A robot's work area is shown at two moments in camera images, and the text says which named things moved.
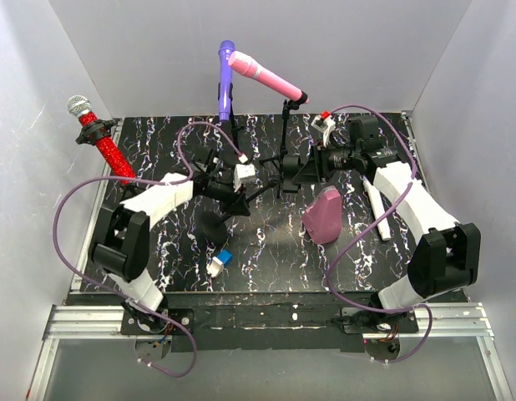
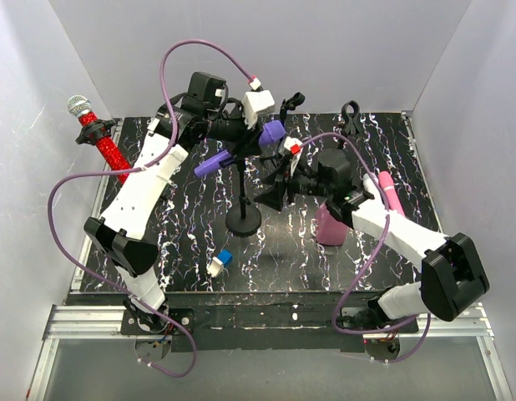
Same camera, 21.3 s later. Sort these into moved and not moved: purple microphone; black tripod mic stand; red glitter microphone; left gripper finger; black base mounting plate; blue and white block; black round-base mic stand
Moved: black round-base mic stand; left gripper finger; purple microphone
Not moved: red glitter microphone; blue and white block; black tripod mic stand; black base mounting plate
